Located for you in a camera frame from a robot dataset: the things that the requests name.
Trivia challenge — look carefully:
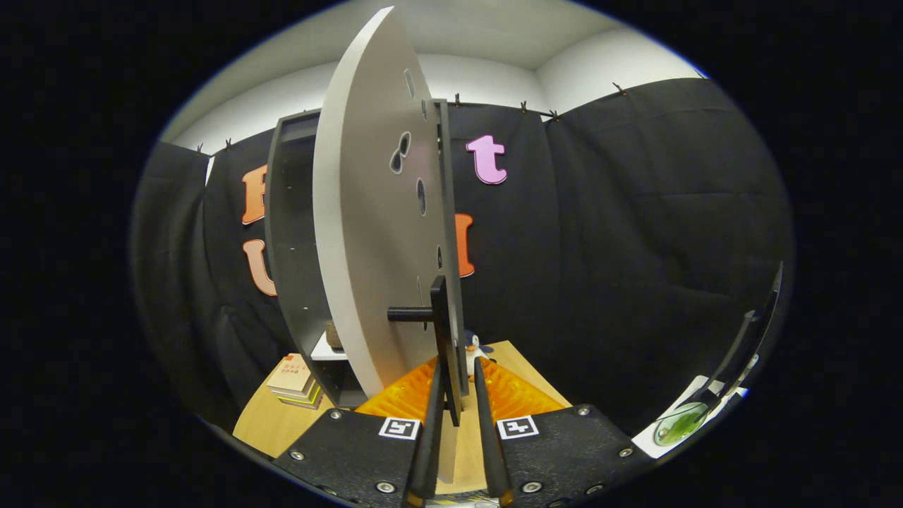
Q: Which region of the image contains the white sheet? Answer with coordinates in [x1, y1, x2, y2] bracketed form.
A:
[630, 353, 761, 461]

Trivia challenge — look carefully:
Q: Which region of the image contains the dark grey shoe cabinet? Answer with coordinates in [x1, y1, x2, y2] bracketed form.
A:
[263, 99, 475, 410]

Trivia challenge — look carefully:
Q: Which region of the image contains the white shoe cabinet door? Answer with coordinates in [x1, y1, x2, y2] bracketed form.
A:
[313, 6, 470, 486]

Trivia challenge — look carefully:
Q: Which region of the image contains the thin black stand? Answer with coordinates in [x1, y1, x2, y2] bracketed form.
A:
[695, 261, 785, 417]

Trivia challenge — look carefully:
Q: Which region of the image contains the green round dish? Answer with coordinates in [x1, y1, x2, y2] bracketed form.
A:
[653, 401, 710, 447]

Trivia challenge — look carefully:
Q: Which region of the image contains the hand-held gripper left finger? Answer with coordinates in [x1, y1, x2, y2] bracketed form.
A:
[272, 356, 447, 508]

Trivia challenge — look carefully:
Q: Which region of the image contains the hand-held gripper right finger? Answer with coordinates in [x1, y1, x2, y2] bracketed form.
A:
[471, 355, 653, 508]

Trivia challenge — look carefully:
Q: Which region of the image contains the stack of books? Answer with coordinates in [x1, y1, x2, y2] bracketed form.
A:
[267, 353, 325, 410]

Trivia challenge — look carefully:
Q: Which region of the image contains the black backdrop cloth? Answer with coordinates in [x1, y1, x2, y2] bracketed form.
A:
[129, 78, 796, 438]

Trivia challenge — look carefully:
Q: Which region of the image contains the small penguin toy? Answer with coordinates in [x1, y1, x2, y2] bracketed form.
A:
[462, 330, 495, 378]

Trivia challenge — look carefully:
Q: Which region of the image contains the white cabinet shelf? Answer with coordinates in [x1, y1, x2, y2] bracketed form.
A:
[310, 330, 350, 362]

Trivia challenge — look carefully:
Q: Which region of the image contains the black door handle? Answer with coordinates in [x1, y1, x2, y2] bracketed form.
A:
[387, 275, 463, 428]

